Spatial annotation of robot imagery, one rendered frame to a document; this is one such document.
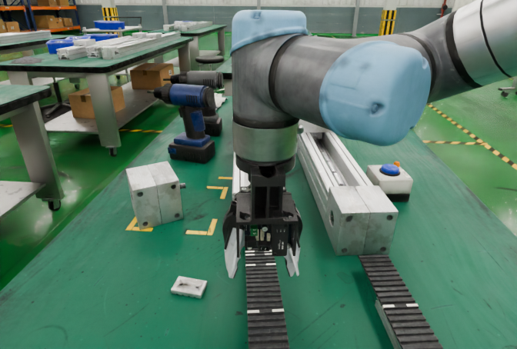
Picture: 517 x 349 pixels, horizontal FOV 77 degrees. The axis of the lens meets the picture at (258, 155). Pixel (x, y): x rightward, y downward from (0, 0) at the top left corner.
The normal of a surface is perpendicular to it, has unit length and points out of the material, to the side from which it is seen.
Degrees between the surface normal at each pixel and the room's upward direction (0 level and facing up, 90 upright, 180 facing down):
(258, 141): 90
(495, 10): 70
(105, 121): 90
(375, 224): 90
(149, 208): 90
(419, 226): 0
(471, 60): 109
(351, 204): 0
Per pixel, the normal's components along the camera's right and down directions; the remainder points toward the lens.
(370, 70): -0.53, -0.40
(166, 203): 0.46, 0.38
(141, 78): -0.06, 0.42
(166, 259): 0.00, -0.91
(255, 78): -0.79, 0.32
